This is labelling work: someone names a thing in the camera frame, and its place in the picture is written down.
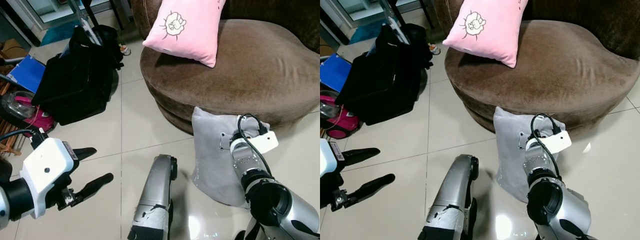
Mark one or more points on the grey pillow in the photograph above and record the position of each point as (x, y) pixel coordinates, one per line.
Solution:
(510, 155)
(212, 160)

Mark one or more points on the small bottle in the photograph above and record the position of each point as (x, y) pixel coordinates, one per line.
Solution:
(125, 49)
(435, 49)

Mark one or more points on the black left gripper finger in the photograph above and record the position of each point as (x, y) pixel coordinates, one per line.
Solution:
(372, 186)
(360, 155)
(95, 186)
(85, 152)

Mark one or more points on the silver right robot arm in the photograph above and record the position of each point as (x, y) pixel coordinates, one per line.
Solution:
(280, 205)
(555, 205)

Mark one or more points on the black fabric bag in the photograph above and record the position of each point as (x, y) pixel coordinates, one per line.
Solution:
(380, 80)
(75, 80)

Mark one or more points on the brown round velvet sofa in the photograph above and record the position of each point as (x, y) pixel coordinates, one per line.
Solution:
(260, 75)
(565, 75)

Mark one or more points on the pink vacuum cleaner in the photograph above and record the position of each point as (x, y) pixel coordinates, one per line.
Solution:
(340, 122)
(30, 112)

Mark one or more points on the blue folder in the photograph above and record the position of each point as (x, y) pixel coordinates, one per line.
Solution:
(334, 72)
(27, 72)

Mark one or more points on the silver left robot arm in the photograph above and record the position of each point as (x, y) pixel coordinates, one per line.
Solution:
(15, 200)

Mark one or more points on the teal floor mat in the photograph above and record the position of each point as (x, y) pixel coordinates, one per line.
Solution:
(57, 32)
(365, 32)

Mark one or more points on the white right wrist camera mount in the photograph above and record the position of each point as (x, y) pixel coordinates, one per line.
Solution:
(265, 142)
(557, 142)

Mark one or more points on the pink pillow with cartoon print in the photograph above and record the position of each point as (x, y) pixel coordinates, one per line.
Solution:
(495, 30)
(192, 30)

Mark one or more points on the silver robot left leg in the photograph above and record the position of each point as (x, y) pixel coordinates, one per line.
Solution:
(452, 190)
(155, 190)

